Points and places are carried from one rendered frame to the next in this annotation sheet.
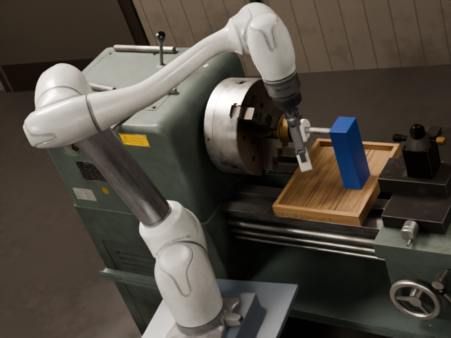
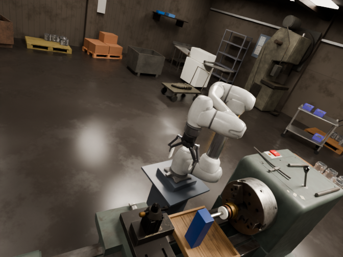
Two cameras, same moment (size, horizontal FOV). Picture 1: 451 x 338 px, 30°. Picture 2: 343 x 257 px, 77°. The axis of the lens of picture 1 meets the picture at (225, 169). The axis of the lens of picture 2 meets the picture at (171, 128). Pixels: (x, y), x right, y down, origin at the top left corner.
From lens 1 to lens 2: 2.40 m
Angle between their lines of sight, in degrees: 83
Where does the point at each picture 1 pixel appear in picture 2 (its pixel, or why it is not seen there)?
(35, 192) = not seen: outside the picture
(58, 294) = not seen: hidden behind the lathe
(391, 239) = (139, 206)
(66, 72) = (242, 91)
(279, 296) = (170, 198)
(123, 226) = not seen: hidden behind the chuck
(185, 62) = (218, 103)
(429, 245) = (121, 210)
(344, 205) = (180, 223)
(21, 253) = (314, 241)
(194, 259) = (182, 151)
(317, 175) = (212, 235)
